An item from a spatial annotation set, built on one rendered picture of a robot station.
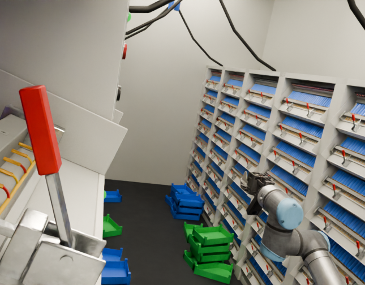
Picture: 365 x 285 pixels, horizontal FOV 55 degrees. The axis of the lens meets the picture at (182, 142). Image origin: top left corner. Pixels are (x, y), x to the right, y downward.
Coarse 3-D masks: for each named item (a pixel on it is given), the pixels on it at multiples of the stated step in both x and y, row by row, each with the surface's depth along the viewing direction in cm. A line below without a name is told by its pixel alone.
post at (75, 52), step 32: (0, 0) 29; (32, 0) 29; (64, 0) 30; (96, 0) 30; (128, 0) 31; (0, 32) 29; (32, 32) 30; (64, 32) 30; (96, 32) 31; (0, 64) 30; (32, 64) 30; (64, 64) 31; (96, 64) 31; (64, 96) 31; (96, 96) 32
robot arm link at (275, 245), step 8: (264, 232) 119; (272, 232) 116; (280, 232) 115; (288, 232) 115; (296, 232) 120; (264, 240) 119; (272, 240) 116; (280, 240) 115; (288, 240) 116; (296, 240) 118; (264, 248) 118; (272, 248) 116; (280, 248) 116; (288, 248) 117; (296, 248) 118; (272, 256) 117; (280, 256) 117
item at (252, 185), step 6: (252, 174) 134; (258, 174) 135; (264, 174) 138; (252, 180) 133; (258, 180) 132; (264, 180) 128; (270, 180) 130; (252, 186) 133; (258, 186) 133; (264, 186) 128; (246, 192) 136; (252, 192) 134; (258, 192) 128
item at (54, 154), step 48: (0, 96) 30; (48, 96) 31; (0, 144) 21; (48, 144) 14; (96, 144) 33; (0, 192) 21; (48, 192) 24; (96, 192) 29; (0, 240) 16; (48, 240) 15; (96, 240) 17
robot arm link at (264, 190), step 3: (267, 186) 126; (270, 186) 125; (273, 186) 125; (261, 189) 126; (264, 189) 125; (267, 189) 124; (270, 189) 123; (279, 189) 123; (261, 192) 125; (264, 192) 124; (267, 192) 122; (258, 195) 126; (261, 195) 124; (264, 195) 123; (258, 198) 126; (261, 198) 123; (258, 201) 127; (261, 201) 124; (261, 204) 124
